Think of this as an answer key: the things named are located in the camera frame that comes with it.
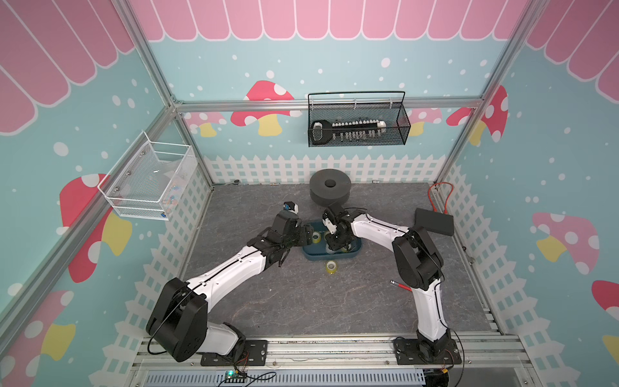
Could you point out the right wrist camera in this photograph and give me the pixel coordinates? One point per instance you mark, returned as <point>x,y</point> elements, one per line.
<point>331,227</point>

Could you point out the black wire wall basket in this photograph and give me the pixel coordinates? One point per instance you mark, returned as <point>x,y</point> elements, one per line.
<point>368,118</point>

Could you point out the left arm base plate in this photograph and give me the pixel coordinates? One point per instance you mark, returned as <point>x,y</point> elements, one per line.
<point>245,353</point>

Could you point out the black flat box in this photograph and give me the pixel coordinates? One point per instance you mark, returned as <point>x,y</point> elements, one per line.
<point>435,222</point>

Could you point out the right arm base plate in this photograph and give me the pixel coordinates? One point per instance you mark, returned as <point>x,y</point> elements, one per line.
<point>422,352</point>

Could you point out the black socket tool set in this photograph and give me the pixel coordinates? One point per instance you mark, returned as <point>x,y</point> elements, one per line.
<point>322,132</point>

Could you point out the red pen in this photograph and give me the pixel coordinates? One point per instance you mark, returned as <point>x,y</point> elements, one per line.
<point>401,286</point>

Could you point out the white wire wall basket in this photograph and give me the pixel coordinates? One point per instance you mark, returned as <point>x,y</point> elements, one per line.
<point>149,182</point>

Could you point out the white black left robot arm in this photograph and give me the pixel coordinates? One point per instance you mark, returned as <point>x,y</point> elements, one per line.
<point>179,321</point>

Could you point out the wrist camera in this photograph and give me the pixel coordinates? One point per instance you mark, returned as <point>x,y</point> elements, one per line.
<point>331,227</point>
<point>291,207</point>

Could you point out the green circuit board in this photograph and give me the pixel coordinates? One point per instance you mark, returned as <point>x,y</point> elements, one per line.
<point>233,376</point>

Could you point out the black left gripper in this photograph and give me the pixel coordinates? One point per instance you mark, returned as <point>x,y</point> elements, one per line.
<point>305,235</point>

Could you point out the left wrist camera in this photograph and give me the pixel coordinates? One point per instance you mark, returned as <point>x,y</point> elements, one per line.
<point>291,207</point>

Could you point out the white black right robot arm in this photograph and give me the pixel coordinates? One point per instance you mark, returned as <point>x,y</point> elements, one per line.
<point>419,265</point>

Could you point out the grey perforated filament spool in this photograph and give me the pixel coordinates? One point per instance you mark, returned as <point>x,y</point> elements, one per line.
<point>328,186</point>

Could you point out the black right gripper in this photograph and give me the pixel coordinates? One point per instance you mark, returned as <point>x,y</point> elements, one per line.
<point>330,243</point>

